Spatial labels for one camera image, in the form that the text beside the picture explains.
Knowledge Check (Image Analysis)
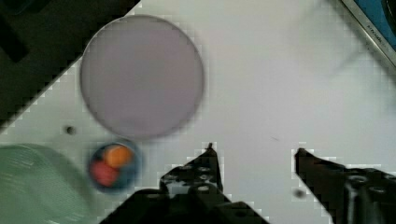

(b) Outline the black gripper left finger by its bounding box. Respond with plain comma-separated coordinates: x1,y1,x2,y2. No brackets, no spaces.
159,143,223,195

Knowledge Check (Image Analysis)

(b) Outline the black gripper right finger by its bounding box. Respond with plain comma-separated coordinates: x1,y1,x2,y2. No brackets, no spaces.
294,148,396,224

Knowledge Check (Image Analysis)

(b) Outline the silver toaster oven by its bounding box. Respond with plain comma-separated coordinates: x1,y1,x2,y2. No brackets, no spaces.
339,0,396,69

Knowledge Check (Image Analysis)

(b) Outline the orange toy fruit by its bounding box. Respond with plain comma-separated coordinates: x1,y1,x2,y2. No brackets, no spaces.
104,145,134,168

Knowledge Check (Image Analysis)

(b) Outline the small blue bowl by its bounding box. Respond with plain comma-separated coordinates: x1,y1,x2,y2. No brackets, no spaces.
86,140,142,194

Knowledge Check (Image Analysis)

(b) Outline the red toy fruit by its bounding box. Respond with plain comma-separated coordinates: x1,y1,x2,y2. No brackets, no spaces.
90,161,120,187

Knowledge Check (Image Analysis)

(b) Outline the lavender round plate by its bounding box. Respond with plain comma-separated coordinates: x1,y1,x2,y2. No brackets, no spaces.
79,15,205,139

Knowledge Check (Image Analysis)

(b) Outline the green oval colander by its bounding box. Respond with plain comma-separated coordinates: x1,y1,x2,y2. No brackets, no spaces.
0,144,95,224

